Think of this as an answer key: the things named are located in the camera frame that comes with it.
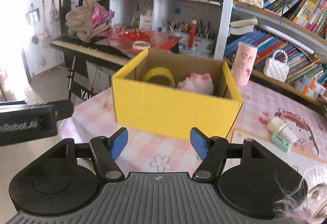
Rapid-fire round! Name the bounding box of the white bookshelf frame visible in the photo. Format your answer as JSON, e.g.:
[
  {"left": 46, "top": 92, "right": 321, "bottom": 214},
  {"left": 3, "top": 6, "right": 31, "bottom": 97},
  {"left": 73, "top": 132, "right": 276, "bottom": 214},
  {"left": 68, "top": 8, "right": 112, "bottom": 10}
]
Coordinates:
[{"left": 214, "top": 0, "right": 326, "bottom": 60}]

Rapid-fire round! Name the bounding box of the pink plush pig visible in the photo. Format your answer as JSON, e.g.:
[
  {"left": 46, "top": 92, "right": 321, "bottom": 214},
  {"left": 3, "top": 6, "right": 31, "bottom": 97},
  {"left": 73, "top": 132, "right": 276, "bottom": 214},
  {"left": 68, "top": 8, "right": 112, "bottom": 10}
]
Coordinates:
[{"left": 177, "top": 73, "right": 214, "bottom": 95}]

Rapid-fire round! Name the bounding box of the red paper sheets pile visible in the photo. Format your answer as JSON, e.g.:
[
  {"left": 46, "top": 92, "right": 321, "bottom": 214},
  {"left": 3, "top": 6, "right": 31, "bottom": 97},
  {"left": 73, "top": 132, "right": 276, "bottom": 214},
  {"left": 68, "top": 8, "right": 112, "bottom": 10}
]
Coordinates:
[{"left": 96, "top": 27, "right": 181, "bottom": 54}]

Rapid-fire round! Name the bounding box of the white adhesive tape roll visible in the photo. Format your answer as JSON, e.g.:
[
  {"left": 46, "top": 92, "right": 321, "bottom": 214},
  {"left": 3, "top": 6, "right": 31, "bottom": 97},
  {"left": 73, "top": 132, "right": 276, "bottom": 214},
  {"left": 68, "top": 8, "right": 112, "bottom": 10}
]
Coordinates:
[{"left": 132, "top": 41, "right": 151, "bottom": 50}]

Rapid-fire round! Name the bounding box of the orange white box lower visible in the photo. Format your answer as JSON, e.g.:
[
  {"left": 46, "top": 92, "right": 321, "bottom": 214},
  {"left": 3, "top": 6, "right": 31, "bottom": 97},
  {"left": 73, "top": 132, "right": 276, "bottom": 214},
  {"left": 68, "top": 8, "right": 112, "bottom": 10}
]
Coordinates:
[{"left": 295, "top": 81, "right": 319, "bottom": 100}]

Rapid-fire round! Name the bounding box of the beige crumpled cloth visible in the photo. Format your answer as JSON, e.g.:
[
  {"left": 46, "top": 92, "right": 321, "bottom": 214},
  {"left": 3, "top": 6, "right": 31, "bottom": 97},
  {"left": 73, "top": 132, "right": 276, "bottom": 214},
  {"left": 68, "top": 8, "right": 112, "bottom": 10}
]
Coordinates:
[{"left": 65, "top": 0, "right": 115, "bottom": 42}]

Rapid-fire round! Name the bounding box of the orange white box upper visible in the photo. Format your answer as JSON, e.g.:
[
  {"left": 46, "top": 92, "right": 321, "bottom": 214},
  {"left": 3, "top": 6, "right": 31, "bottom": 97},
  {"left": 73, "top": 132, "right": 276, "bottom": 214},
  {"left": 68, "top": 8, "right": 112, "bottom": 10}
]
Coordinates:
[{"left": 302, "top": 76, "right": 326, "bottom": 96}]

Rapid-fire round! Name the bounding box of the white quilted pearl handbag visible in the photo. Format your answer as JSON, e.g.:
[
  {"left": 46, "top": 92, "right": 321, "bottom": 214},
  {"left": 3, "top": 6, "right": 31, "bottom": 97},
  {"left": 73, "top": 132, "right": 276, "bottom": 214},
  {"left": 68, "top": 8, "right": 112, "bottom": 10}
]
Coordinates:
[{"left": 263, "top": 50, "right": 289, "bottom": 83}]

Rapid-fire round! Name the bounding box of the yellow tape roll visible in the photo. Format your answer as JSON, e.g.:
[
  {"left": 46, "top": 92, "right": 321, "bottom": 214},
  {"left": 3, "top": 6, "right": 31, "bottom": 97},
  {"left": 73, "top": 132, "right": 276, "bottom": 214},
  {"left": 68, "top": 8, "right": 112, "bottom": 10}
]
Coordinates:
[{"left": 142, "top": 67, "right": 176, "bottom": 88}]

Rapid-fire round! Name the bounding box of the yellow cardboard box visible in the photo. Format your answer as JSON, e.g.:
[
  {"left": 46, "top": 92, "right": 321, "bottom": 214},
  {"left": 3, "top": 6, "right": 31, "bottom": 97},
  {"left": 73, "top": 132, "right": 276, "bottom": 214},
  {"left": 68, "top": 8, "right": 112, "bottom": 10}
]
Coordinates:
[{"left": 112, "top": 48, "right": 242, "bottom": 140}]

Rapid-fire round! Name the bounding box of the row of leaning books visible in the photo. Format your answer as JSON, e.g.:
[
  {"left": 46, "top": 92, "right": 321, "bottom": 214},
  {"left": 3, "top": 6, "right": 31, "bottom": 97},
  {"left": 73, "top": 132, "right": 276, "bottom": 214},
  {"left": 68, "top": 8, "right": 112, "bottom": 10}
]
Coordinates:
[{"left": 224, "top": 27, "right": 326, "bottom": 85}]

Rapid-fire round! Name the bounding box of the black Yamaha keyboard piano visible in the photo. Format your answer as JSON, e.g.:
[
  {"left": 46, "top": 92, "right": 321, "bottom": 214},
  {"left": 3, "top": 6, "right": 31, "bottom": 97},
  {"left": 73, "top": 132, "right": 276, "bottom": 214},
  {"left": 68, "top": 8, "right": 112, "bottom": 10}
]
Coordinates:
[{"left": 50, "top": 35, "right": 136, "bottom": 99}]

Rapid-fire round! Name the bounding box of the pink cartoon table mat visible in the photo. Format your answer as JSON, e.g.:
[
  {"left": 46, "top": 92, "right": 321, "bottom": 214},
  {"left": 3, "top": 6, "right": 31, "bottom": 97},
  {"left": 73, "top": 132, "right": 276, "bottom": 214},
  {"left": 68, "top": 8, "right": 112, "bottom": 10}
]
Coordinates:
[{"left": 58, "top": 78, "right": 327, "bottom": 189}]

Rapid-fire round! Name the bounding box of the orange white box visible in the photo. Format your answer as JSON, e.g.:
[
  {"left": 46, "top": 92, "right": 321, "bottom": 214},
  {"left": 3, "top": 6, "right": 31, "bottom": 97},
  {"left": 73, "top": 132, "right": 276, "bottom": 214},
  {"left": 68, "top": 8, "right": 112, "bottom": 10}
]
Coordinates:
[
  {"left": 295, "top": 81, "right": 319, "bottom": 100},
  {"left": 302, "top": 76, "right": 326, "bottom": 96}
]

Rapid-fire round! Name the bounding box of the mint green small case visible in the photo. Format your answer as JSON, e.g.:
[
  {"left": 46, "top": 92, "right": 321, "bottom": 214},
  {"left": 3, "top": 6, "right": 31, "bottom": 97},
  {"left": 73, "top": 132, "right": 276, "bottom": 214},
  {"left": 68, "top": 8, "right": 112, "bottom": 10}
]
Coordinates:
[{"left": 270, "top": 133, "right": 291, "bottom": 153}]

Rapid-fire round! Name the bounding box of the white power adapter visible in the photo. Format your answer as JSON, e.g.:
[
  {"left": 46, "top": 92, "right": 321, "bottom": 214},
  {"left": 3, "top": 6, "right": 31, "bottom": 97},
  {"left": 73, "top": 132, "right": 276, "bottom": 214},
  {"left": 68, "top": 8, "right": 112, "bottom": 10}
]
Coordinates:
[{"left": 279, "top": 126, "right": 298, "bottom": 145}]

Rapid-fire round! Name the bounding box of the white eraser block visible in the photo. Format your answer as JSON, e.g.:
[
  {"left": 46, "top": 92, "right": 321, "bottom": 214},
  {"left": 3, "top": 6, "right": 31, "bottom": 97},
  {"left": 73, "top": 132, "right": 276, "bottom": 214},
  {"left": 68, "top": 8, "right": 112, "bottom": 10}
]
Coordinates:
[{"left": 267, "top": 116, "right": 286, "bottom": 134}]

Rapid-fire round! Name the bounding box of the pink cylindrical container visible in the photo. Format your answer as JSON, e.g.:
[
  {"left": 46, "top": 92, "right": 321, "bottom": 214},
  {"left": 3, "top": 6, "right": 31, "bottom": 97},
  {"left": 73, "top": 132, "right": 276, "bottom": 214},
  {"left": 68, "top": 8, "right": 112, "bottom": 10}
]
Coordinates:
[{"left": 231, "top": 42, "right": 258, "bottom": 86}]

